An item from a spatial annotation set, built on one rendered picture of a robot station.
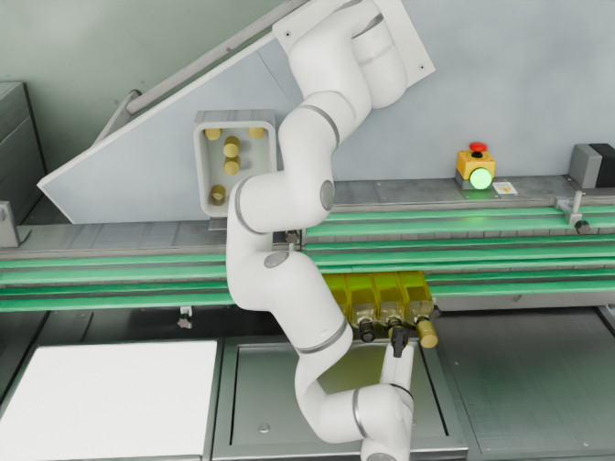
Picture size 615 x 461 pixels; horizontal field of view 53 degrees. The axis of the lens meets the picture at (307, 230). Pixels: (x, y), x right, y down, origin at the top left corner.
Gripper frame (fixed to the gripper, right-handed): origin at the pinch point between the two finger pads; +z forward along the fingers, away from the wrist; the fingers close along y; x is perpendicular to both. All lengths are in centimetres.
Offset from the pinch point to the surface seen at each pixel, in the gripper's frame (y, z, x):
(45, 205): -17, 64, 121
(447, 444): -11.8, -11.9, -10.7
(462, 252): 6.6, 25.8, -11.1
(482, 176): 20.5, 36.2, -13.6
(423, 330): 1.3, 3.5, -4.2
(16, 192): -8, 54, 122
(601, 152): 24, 47, -40
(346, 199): 15.3, 28.3, 15.5
